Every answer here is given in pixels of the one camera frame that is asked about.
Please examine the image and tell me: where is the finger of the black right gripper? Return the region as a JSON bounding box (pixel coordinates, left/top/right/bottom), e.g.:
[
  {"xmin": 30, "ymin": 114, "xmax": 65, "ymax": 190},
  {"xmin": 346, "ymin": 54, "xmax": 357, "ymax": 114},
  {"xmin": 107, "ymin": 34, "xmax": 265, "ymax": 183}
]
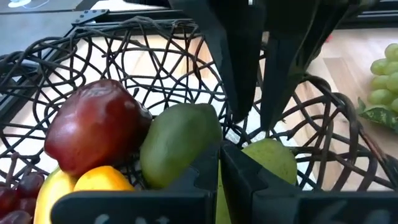
[
  {"xmin": 259, "ymin": 0, "xmax": 357, "ymax": 132},
  {"xmin": 169, "ymin": 0, "xmax": 267, "ymax": 124}
]

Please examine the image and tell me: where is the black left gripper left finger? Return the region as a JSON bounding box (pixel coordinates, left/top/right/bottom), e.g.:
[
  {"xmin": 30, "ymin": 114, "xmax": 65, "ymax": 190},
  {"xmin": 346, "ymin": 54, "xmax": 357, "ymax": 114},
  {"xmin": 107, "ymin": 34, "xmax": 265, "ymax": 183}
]
[{"xmin": 50, "ymin": 141, "xmax": 221, "ymax": 224}]

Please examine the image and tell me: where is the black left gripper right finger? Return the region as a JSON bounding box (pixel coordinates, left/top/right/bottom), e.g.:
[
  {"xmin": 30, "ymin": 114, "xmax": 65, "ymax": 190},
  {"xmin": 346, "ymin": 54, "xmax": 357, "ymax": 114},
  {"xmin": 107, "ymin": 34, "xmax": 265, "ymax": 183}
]
[{"xmin": 219, "ymin": 139, "xmax": 398, "ymax": 224}]

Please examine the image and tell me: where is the orange fruit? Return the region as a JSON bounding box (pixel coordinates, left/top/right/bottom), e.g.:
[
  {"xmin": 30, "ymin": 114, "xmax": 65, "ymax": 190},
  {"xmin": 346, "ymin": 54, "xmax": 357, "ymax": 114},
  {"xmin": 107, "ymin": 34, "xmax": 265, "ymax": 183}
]
[{"xmin": 73, "ymin": 165, "xmax": 136, "ymax": 192}]

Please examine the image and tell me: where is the green pear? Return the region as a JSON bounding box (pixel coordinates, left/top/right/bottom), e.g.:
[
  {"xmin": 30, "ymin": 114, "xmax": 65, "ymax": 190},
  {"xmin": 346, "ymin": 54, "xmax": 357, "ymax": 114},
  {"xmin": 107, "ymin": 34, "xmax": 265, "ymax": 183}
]
[{"xmin": 215, "ymin": 138, "xmax": 299, "ymax": 224}]

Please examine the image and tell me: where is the dark green avocado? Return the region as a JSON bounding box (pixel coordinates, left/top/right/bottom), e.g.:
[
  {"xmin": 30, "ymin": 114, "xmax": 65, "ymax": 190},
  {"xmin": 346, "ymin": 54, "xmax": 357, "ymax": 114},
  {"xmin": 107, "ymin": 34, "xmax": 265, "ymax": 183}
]
[{"xmin": 139, "ymin": 102, "xmax": 224, "ymax": 190}]

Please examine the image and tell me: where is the yellow banana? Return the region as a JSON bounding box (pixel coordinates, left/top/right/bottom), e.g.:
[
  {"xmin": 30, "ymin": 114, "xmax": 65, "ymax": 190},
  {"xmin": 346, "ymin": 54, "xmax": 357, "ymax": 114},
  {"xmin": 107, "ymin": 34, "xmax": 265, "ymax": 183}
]
[{"xmin": 33, "ymin": 167, "xmax": 79, "ymax": 224}]

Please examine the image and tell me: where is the red apple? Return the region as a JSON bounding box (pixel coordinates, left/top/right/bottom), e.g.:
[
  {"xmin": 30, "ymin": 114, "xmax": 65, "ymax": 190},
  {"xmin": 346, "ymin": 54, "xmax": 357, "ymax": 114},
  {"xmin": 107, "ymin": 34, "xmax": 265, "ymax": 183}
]
[{"xmin": 44, "ymin": 78, "xmax": 154, "ymax": 179}]

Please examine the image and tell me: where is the red grape bunch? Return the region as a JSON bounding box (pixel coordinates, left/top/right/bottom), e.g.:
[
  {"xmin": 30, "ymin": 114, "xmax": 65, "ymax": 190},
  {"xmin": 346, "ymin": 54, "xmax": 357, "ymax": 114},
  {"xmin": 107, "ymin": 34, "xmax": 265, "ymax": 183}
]
[{"xmin": 0, "ymin": 151, "xmax": 46, "ymax": 224}]

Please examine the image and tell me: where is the green grape bunch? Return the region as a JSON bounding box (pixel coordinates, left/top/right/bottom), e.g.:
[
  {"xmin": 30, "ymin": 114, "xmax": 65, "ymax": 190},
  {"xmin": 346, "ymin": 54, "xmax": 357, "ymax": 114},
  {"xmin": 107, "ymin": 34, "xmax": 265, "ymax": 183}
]
[{"xmin": 356, "ymin": 42, "xmax": 398, "ymax": 135}]

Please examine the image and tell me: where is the white round floor object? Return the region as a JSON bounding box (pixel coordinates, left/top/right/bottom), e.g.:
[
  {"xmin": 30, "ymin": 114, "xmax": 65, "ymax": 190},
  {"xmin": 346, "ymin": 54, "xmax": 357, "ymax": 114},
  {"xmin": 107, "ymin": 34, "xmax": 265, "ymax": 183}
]
[{"xmin": 7, "ymin": 0, "xmax": 50, "ymax": 9}]

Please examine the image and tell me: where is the black wire basket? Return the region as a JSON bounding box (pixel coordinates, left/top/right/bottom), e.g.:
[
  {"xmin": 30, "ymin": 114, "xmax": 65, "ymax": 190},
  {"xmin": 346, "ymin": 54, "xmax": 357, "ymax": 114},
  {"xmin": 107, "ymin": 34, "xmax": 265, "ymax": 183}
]
[{"xmin": 0, "ymin": 15, "xmax": 398, "ymax": 192}]

